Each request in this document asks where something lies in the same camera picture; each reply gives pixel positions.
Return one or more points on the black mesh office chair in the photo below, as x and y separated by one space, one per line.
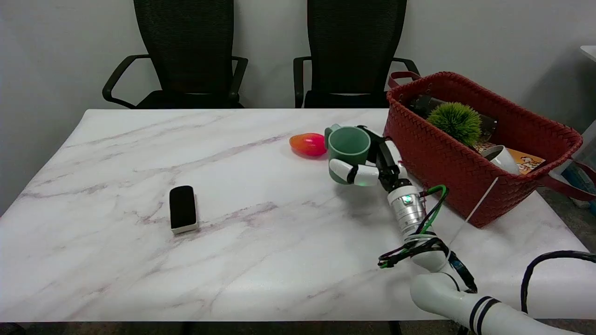
186 46
354 46

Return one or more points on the green mug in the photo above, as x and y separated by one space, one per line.
347 144

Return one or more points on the white mug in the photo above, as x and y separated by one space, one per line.
505 160

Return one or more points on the green spiky ball plant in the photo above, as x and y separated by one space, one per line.
455 122

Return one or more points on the blue object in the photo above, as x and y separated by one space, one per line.
579 184

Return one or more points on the red woven basket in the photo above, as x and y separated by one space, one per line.
442 167

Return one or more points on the red orange toy mango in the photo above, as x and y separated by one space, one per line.
308 144

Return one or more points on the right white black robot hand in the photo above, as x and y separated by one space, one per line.
390 173

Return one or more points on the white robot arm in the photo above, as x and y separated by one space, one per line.
442 293

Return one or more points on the orange printed booklet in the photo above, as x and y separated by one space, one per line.
528 164

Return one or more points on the black whiteboard eraser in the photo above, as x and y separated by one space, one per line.
182 207

